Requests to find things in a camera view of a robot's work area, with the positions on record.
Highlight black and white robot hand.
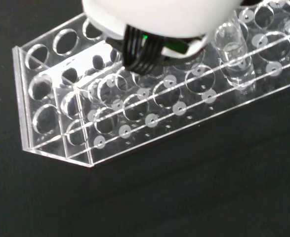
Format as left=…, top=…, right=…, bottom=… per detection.
left=81, top=0, right=245, bottom=75

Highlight clear acrylic test tube rack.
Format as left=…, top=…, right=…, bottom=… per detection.
left=12, top=0, right=290, bottom=168

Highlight black bench cloth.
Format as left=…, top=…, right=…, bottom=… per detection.
left=0, top=0, right=290, bottom=237

